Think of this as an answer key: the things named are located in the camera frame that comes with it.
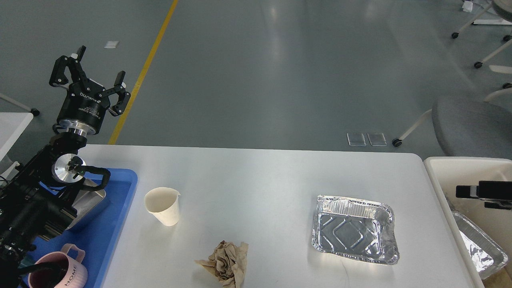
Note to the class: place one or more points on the blue plastic tray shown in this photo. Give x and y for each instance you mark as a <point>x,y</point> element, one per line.
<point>99,235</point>

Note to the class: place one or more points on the foil tray in bin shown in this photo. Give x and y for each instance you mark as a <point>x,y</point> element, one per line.
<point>487,256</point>

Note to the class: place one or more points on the crumpled brown paper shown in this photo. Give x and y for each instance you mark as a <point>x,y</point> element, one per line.
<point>227,263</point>

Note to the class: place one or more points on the white floor tag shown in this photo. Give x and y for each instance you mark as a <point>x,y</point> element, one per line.
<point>111,44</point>

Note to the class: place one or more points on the pink mug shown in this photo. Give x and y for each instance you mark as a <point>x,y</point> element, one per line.
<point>71,272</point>

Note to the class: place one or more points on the steel square tray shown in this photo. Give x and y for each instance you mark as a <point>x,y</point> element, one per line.
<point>88,205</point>

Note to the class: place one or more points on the grey office chair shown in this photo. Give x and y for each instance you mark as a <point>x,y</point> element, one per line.
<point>468,128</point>

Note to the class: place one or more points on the white chair top right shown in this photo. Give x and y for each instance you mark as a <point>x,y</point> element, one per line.
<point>502,9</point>

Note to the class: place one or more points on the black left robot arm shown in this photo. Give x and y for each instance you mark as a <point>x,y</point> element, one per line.
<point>37,201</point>

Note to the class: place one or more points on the white chair left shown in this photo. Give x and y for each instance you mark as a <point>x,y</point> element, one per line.
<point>33,111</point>

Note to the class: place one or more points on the white chair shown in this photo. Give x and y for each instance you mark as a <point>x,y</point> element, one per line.
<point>502,9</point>
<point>33,111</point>

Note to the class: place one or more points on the beige plastic bin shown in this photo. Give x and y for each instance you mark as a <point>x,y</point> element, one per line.
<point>448,172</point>

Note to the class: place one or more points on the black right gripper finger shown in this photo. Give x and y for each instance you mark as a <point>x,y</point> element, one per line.
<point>495,194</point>

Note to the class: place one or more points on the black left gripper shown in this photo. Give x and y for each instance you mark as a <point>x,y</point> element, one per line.
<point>84,109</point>

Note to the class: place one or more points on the aluminium foil tray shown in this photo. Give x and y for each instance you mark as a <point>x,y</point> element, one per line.
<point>357,229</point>

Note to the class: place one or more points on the white paper cup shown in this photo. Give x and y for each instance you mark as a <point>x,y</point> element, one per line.
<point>162,203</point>

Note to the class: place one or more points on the white side table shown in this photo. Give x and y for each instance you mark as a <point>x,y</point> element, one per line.
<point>12,125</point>

